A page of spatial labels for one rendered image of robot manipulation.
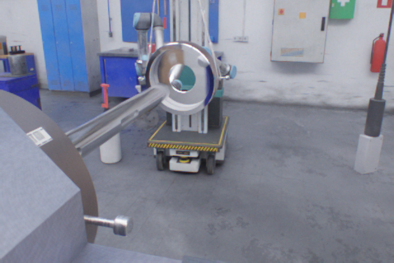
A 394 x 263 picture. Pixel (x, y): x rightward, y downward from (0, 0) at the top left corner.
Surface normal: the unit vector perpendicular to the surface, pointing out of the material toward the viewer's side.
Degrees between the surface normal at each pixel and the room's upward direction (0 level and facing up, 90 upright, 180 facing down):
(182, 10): 90
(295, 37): 90
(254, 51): 90
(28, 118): 36
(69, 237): 90
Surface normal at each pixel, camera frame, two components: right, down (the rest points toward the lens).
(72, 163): 0.87, -0.37
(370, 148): 0.33, 0.28
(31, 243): 0.97, 0.07
